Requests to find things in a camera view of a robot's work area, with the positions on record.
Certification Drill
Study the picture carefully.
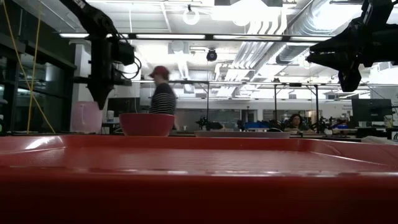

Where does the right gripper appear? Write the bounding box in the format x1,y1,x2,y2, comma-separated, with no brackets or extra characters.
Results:
306,15,377,93

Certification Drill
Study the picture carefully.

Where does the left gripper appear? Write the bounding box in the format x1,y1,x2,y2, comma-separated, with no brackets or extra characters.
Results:
88,36,133,110

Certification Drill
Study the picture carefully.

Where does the light pink ribbed mug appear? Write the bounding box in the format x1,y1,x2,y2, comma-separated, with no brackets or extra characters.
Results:
70,101,103,134

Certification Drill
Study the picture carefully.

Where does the pink plastic bowl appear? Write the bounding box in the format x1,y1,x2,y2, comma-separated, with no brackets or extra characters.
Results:
119,113,175,137

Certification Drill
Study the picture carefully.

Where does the beige cloth napkin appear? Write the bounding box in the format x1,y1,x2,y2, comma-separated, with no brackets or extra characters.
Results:
360,135,398,146

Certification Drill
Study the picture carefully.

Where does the lavender plastic plate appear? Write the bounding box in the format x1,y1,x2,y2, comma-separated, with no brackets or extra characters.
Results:
194,130,292,139

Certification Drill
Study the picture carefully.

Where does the red plastic tray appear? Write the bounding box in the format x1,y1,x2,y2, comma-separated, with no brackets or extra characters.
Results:
0,134,398,224

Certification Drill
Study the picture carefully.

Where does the black computer monitor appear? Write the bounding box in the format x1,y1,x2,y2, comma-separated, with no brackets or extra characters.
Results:
107,97,141,118
351,98,393,123

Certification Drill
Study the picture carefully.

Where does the person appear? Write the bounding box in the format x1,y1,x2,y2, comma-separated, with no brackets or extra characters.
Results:
148,65,180,131
284,113,315,134

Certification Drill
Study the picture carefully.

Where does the overhead light bar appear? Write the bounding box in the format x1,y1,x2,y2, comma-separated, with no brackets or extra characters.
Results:
58,32,335,44

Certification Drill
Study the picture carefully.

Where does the black background rig frame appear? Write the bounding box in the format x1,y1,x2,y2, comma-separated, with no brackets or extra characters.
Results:
273,82,320,131

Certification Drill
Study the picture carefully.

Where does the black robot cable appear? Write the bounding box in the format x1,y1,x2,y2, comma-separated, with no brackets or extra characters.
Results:
113,55,142,80

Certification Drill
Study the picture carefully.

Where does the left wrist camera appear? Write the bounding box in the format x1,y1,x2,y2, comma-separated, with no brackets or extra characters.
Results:
117,41,136,66

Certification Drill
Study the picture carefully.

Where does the yellow extension cord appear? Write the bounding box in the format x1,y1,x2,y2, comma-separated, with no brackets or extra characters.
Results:
26,12,43,134
1,0,56,134

